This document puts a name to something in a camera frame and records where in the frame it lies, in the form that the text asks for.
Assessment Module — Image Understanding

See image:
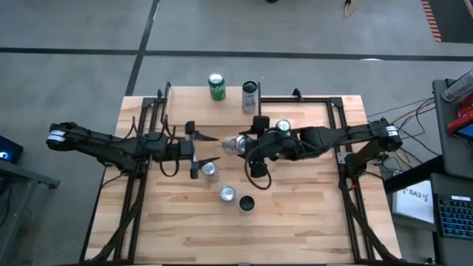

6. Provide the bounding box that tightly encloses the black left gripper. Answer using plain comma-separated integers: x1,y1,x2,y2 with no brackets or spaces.
178,121,221,180

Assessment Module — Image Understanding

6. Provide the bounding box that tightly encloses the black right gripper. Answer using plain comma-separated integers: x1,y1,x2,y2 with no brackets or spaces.
239,116,302,178

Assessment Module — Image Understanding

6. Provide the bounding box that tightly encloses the silver Diet Coke can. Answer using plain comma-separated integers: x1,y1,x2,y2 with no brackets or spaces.
221,134,249,155
201,161,220,184
219,185,237,204

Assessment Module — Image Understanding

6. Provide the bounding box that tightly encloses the tall silver Celsius can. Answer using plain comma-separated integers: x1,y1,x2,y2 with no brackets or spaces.
242,81,259,115
239,195,256,214

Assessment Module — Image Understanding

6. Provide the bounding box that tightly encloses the white SA3 sign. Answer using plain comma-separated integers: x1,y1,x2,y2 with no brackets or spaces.
391,180,436,225

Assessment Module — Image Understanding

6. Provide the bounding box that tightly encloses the grey side table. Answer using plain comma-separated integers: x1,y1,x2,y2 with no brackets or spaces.
0,158,62,266

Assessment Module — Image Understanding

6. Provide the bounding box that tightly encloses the black device with blue light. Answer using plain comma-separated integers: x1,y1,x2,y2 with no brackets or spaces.
0,135,24,166

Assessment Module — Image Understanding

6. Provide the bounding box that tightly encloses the grey desk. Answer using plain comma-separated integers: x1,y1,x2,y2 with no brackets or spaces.
383,154,473,266
432,77,473,180

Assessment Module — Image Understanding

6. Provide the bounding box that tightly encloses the red hand tool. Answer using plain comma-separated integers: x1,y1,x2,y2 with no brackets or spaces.
446,94,473,136

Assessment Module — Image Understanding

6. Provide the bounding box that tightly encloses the silver spray can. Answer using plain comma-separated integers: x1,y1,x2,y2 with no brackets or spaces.
441,69,473,103

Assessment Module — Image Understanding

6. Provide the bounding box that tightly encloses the backlit black keyboard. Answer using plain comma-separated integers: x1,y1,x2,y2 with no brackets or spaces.
435,194,473,239

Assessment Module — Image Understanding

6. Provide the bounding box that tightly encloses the black mat with orange stripes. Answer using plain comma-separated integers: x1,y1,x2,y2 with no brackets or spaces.
421,0,473,44

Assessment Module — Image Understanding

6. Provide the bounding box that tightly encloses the wooden shelf with black frame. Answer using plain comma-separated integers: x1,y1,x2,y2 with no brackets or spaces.
161,81,262,142

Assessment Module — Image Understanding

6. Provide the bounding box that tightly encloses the black aluminium table frame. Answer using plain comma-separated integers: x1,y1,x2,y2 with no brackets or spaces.
79,88,403,265

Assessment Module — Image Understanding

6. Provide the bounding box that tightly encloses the yellow plug cable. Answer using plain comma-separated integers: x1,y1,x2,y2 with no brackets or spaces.
343,0,358,18

